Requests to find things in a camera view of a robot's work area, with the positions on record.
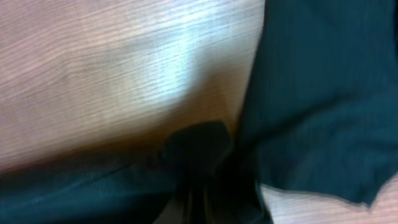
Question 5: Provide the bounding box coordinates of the black garment at right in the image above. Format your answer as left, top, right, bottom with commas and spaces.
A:
238, 0, 397, 204

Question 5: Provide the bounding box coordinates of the black t-shirt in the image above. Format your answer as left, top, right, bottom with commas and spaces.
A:
1, 154, 189, 223

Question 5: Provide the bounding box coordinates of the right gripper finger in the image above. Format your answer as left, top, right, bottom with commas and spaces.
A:
160, 121, 233, 224

